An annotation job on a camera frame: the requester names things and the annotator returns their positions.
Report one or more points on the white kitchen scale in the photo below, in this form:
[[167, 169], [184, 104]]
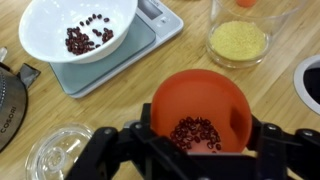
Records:
[[100, 73]]

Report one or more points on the red plastic cup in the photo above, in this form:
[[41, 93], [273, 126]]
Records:
[[200, 93]]

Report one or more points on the glass electric kettle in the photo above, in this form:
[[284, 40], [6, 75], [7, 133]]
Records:
[[10, 110]]

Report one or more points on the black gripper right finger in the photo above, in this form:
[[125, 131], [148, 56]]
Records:
[[286, 156]]

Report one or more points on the small clear glass dish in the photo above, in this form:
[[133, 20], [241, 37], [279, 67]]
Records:
[[50, 156]]

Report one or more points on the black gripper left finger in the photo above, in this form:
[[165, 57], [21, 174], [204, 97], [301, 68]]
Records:
[[133, 156]]

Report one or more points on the dark red beans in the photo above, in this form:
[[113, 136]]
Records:
[[78, 43], [193, 131]]

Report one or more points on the white bowl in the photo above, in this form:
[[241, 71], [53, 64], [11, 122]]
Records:
[[43, 23]]

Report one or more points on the small orange cup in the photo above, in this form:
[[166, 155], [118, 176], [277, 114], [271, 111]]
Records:
[[246, 2]]

